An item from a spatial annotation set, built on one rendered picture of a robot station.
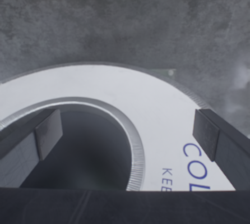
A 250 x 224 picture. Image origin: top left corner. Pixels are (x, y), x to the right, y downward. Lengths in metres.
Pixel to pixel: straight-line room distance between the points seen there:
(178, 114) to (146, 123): 0.13
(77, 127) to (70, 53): 0.56
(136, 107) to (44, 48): 0.82
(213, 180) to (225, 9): 0.89
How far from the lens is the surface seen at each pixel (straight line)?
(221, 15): 1.17
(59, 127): 0.17
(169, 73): 1.20
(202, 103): 0.73
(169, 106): 0.69
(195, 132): 0.16
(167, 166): 0.53
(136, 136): 0.58
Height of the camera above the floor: 1.03
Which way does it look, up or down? 49 degrees down
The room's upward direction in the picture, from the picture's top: 175 degrees counter-clockwise
